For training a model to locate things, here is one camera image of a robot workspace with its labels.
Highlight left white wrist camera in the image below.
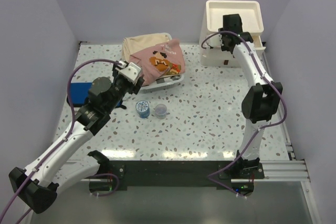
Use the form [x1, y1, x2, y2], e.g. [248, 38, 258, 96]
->
[117, 62, 142, 84]

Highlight white drawer cabinet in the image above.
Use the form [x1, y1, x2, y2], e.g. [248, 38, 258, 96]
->
[199, 0, 266, 67]

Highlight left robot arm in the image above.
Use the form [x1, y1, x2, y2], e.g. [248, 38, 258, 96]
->
[9, 61, 144, 214]

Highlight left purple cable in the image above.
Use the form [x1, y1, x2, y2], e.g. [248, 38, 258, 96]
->
[0, 59, 127, 224]

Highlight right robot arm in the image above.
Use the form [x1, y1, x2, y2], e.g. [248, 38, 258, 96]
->
[218, 14, 283, 178]

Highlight aluminium rail frame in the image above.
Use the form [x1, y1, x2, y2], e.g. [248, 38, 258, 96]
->
[19, 40, 320, 224]

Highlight pink printed t-shirt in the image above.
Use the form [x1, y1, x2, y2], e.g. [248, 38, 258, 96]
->
[130, 39, 185, 86]

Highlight white laundry basket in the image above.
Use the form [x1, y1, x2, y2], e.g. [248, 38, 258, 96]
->
[122, 31, 186, 94]

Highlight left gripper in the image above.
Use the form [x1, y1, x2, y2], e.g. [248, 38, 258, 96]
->
[105, 61, 144, 113]

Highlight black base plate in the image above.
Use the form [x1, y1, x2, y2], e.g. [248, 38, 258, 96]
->
[89, 160, 265, 193]

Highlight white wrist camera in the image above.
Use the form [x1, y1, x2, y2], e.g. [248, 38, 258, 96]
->
[117, 62, 142, 84]
[205, 34, 222, 49]

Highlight blue round tin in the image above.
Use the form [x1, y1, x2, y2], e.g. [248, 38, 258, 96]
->
[135, 101, 150, 118]

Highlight clear plastic cup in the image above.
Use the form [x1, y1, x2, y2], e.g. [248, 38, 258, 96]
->
[154, 104, 167, 119]

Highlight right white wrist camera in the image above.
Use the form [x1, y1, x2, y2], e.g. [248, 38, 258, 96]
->
[205, 34, 222, 49]

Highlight blue cloth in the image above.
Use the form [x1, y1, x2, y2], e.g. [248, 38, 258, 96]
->
[67, 80, 128, 112]

